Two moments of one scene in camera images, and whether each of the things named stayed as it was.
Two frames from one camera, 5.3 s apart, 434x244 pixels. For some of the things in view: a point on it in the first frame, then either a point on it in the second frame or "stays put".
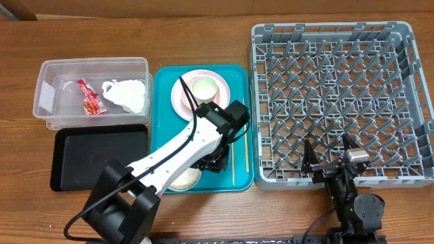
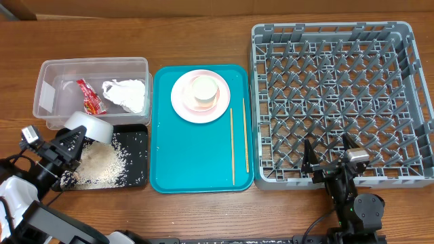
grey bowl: [189, 179] → [97, 129]
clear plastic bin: [89, 93] stays put
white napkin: [129, 93] stays put
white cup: [204, 89] stays put
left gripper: [218, 164] → [50, 154]
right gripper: [309, 165] stays put
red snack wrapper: [92, 104] stays put
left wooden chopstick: [232, 163] stays put
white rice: [186, 180] → [100, 166]
